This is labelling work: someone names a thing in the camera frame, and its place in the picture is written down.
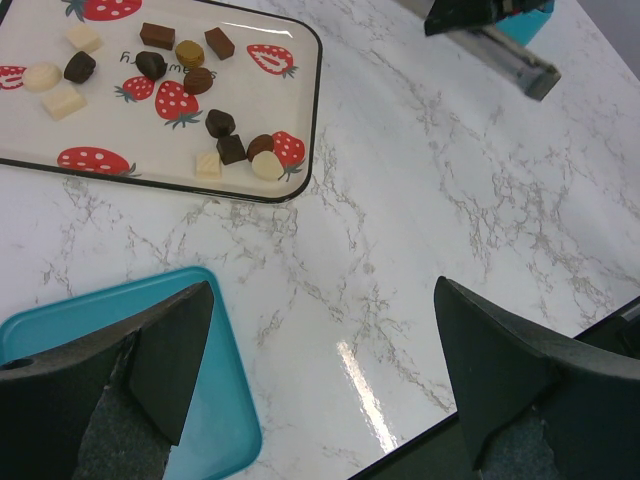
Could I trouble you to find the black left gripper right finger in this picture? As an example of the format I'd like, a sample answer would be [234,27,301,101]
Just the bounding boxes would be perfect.
[434,277,639,479]

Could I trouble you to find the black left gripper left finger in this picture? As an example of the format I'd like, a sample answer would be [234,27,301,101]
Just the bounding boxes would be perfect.
[1,282,214,479]

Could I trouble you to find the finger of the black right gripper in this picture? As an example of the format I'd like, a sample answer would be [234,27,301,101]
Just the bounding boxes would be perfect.
[424,0,500,36]

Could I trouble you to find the metal serving tongs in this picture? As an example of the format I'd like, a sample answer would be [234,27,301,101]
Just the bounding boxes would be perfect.
[399,0,562,103]

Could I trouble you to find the white round chocolate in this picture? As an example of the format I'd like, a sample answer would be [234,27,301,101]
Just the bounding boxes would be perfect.
[251,151,284,181]

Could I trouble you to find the dark square chocolate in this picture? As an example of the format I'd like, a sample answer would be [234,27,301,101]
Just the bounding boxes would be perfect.
[216,134,247,166]

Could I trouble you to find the teal chocolate box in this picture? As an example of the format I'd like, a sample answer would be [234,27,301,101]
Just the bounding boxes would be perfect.
[496,1,555,46]

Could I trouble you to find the brown rectangular chocolate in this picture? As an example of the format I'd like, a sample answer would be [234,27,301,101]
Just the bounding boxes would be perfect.
[204,27,235,60]

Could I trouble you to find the dark heart chocolate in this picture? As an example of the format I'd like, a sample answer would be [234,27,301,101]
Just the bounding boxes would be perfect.
[205,109,236,139]

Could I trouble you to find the brown ribbed oval chocolate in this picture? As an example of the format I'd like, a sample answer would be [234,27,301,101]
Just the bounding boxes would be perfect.
[183,67,213,95]

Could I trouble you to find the caramel round chocolate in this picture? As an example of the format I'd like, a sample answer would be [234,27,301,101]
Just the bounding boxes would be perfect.
[175,40,205,69]

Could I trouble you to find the white square chocolate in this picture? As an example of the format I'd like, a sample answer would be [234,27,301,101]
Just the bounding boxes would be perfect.
[195,151,222,180]

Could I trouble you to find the brown bar chocolate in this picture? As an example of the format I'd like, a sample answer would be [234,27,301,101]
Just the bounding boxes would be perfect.
[140,22,175,50]

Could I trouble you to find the dark teardrop chocolate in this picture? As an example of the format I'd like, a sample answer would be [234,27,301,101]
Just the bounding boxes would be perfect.
[135,51,168,81]

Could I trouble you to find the white rectangular chocolate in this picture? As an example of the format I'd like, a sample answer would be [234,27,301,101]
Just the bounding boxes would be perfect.
[42,86,87,121]

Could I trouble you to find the white shell chocolate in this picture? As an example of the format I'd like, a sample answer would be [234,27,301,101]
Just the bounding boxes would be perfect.
[22,62,62,93]

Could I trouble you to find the dark round chocolate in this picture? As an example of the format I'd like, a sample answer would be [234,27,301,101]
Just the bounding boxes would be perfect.
[63,51,97,84]

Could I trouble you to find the white cube chocolate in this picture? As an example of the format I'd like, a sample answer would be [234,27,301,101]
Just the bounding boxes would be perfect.
[65,23,103,54]

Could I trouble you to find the teal box lid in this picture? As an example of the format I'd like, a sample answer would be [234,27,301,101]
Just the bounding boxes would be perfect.
[1,267,262,479]

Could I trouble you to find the strawberry print tray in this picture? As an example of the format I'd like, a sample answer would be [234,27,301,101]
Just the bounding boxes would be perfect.
[1,1,322,203]

